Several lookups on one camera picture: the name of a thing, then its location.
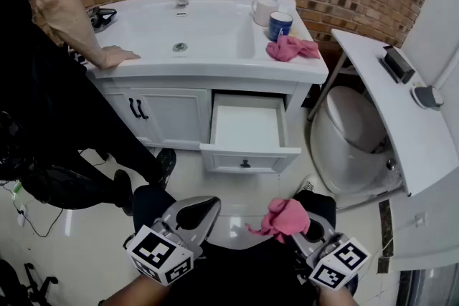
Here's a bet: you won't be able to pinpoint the white ceramic sink top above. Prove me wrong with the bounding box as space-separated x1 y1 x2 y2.
85 0 330 85

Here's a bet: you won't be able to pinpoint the white vanity cabinet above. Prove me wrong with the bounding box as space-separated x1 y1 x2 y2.
91 77 313 151

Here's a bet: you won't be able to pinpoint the white drawer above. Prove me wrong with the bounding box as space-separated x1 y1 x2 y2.
199 89 303 175

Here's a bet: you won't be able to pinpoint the pink cloth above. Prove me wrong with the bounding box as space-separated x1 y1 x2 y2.
265 34 321 63
245 198 311 244

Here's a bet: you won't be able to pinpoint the person's left forearm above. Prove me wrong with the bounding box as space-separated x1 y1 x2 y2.
106 273 170 306

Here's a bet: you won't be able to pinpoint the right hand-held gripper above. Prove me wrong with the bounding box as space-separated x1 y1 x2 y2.
290 210 372 290

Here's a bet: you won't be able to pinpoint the black box device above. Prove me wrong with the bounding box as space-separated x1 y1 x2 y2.
379 44 416 85

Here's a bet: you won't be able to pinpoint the blue cup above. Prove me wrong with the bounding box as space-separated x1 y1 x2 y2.
268 11 294 43

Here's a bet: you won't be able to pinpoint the white toilet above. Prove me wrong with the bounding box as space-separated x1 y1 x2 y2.
308 84 404 201

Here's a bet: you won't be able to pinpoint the person's white right shoe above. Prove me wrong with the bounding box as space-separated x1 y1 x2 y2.
293 174 320 198

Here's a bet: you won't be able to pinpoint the grey white small holder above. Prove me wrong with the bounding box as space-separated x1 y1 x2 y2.
410 84 445 110

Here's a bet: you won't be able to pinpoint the black office chair base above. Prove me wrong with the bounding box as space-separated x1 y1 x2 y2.
0 257 59 306

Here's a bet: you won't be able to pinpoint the person's black trousers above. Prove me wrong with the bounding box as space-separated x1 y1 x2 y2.
132 184 359 306

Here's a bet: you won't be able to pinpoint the white mug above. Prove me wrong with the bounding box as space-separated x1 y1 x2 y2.
250 0 280 27

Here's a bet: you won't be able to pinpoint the person's right forearm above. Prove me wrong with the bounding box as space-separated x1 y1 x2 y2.
318 283 360 306

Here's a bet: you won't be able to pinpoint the black floor cable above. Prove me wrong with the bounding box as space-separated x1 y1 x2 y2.
12 195 65 239

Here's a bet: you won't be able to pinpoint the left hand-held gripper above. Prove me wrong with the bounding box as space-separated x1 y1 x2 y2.
125 195 222 287

